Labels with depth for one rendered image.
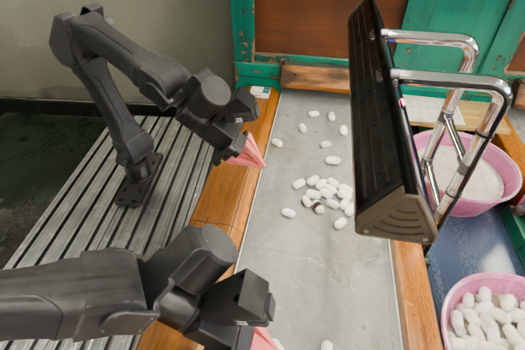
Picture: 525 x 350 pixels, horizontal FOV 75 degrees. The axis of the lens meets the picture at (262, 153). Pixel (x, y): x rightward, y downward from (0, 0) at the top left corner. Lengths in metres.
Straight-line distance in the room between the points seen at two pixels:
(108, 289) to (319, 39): 0.90
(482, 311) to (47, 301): 0.66
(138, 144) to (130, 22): 1.36
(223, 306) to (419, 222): 0.22
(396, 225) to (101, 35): 0.61
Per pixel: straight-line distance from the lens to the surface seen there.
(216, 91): 0.59
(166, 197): 0.95
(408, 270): 0.72
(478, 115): 1.18
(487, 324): 0.75
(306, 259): 0.71
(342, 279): 0.70
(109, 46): 0.72
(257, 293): 0.41
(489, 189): 1.00
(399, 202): 0.34
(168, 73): 0.66
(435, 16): 1.11
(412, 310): 0.68
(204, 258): 0.40
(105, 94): 0.85
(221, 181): 0.81
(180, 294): 0.44
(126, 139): 0.87
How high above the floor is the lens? 1.34
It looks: 41 degrees down
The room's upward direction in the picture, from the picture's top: straight up
